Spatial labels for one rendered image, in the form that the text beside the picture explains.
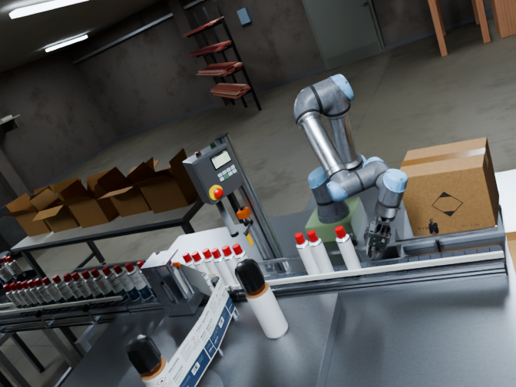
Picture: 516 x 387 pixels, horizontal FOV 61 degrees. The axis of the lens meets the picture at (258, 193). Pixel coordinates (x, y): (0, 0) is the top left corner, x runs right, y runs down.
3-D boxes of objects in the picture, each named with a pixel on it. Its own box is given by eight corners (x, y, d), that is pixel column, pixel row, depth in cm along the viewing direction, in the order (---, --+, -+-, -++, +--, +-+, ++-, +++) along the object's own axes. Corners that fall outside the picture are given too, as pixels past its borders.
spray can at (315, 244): (321, 279, 172) (302, 237, 164) (323, 271, 176) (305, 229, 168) (333, 278, 169) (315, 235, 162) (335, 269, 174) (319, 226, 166)
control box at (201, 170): (202, 202, 180) (181, 161, 173) (234, 181, 187) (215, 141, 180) (213, 206, 172) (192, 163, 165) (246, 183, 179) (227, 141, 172)
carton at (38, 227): (18, 243, 435) (-4, 212, 421) (51, 219, 470) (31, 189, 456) (44, 238, 416) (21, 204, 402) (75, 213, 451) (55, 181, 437)
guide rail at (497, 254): (223, 291, 190) (221, 287, 189) (224, 289, 191) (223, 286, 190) (504, 257, 141) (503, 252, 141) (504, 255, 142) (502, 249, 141)
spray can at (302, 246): (309, 281, 174) (289, 239, 166) (311, 272, 178) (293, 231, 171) (321, 279, 172) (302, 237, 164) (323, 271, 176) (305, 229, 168)
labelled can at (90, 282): (100, 302, 230) (79, 272, 222) (109, 298, 231) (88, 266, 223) (100, 307, 225) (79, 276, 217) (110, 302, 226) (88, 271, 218)
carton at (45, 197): (40, 242, 409) (17, 208, 395) (71, 216, 445) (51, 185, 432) (74, 233, 389) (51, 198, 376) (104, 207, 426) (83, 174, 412)
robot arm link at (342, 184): (279, 91, 169) (334, 196, 145) (306, 80, 169) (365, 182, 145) (284, 110, 179) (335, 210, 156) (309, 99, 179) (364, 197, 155)
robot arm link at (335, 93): (332, 180, 207) (305, 81, 172) (362, 168, 207) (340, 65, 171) (342, 196, 198) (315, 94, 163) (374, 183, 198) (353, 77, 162)
